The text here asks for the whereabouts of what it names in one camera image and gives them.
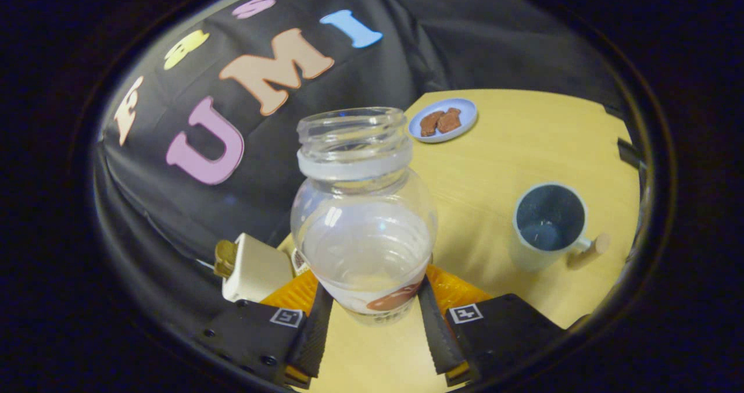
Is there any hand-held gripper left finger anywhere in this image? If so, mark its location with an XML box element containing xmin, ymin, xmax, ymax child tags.
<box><xmin>201</xmin><ymin>271</ymin><xmax>335</xmax><ymax>389</ymax></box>

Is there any clear plastic juice bottle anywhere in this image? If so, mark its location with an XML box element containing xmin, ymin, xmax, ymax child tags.
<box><xmin>289</xmin><ymin>107</ymin><xmax>438</xmax><ymax>326</ymax></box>

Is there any brown meat piece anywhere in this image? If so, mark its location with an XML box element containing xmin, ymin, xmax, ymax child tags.
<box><xmin>437</xmin><ymin>108</ymin><xmax>462</xmax><ymax>134</ymax></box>
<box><xmin>420</xmin><ymin>111</ymin><xmax>445</xmax><ymax>137</ymax></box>

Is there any pale blue plate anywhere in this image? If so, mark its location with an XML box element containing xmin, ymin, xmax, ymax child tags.
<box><xmin>408</xmin><ymin>98</ymin><xmax>478</xmax><ymax>144</ymax></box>

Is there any brown toast slice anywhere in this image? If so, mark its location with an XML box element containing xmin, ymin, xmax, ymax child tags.
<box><xmin>213</xmin><ymin>240</ymin><xmax>239</xmax><ymax>278</ymax></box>

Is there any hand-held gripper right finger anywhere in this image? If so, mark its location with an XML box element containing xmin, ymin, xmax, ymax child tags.
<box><xmin>417</xmin><ymin>265</ymin><xmax>591</xmax><ymax>388</ymax></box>

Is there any pale blue cup wooden handle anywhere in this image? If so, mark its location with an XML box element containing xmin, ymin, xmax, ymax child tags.
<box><xmin>511</xmin><ymin>182</ymin><xmax>611</xmax><ymax>273</ymax></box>

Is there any wooden table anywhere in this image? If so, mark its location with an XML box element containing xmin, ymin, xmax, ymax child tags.
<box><xmin>278</xmin><ymin>89</ymin><xmax>641</xmax><ymax>393</ymax></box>

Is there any white toaster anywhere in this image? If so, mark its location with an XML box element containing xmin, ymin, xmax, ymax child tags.
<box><xmin>221</xmin><ymin>233</ymin><xmax>295</xmax><ymax>303</ymax></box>

